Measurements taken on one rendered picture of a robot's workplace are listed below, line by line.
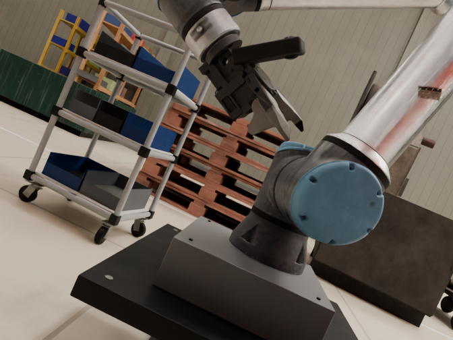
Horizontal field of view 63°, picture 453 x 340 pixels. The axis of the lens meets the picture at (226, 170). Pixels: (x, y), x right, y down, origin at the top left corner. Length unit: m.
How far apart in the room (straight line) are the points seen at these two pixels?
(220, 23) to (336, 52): 9.11
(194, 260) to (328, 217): 0.26
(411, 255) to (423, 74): 2.39
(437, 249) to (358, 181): 2.47
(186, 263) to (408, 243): 2.47
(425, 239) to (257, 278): 2.43
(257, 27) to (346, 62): 2.31
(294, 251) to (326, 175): 0.26
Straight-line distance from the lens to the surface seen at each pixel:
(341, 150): 0.68
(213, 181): 3.15
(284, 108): 0.69
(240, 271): 0.71
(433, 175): 9.99
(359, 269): 3.03
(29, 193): 1.94
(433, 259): 3.10
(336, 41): 9.81
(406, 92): 0.75
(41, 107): 5.59
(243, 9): 0.86
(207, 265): 0.72
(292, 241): 0.84
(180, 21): 0.67
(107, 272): 0.73
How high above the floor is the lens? 0.58
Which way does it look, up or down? 2 degrees down
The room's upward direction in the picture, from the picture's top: 24 degrees clockwise
